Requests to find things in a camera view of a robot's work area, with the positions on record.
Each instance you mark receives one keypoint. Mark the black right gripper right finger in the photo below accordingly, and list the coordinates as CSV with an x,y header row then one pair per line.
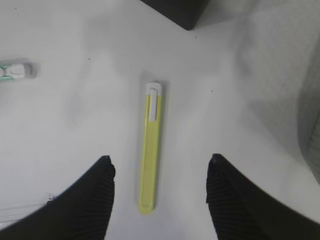
x,y
240,210

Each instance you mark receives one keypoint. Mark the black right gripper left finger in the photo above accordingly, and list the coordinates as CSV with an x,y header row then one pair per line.
x,y
82,212

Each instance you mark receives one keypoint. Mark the yellow utility knife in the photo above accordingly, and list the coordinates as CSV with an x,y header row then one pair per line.
x,y
150,147

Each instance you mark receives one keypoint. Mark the transparent plastic ruler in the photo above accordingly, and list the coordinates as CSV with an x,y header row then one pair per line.
x,y
12,212

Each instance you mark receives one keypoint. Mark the green woven plastic basket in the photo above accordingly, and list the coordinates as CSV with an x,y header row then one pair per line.
x,y
308,115

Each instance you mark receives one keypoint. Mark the green utility knife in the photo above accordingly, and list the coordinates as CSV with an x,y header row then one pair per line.
x,y
14,71

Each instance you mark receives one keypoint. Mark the black square pen holder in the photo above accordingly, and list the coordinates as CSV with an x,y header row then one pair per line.
x,y
185,13

